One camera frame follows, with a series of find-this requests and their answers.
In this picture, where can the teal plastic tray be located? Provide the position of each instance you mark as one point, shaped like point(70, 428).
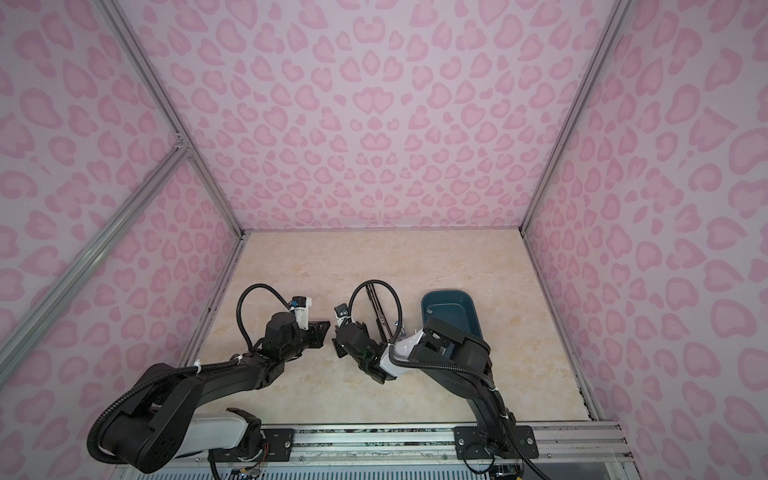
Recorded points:
point(450, 313)

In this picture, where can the black long stapler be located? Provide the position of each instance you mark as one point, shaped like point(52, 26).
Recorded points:
point(382, 324)

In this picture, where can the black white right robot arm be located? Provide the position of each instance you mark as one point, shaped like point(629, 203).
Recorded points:
point(454, 359)

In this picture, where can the aluminium corner frame post right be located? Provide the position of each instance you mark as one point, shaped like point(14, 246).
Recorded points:
point(620, 14)

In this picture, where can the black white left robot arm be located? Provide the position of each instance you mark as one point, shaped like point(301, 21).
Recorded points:
point(155, 421)

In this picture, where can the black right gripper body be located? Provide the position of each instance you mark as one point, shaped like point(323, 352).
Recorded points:
point(342, 351)

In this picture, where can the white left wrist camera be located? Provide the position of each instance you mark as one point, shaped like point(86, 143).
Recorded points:
point(300, 306)

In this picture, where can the aluminium corner frame post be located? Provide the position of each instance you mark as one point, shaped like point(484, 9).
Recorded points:
point(620, 14)
point(128, 39)

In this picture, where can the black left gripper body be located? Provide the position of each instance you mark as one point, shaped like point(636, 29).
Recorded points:
point(300, 343)

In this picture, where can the aluminium corner frame post left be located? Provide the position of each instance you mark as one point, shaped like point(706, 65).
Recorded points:
point(128, 39)

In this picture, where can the aluminium diagonal frame bar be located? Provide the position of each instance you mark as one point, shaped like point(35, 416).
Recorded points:
point(39, 319)

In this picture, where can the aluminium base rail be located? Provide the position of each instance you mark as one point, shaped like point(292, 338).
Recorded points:
point(559, 449)

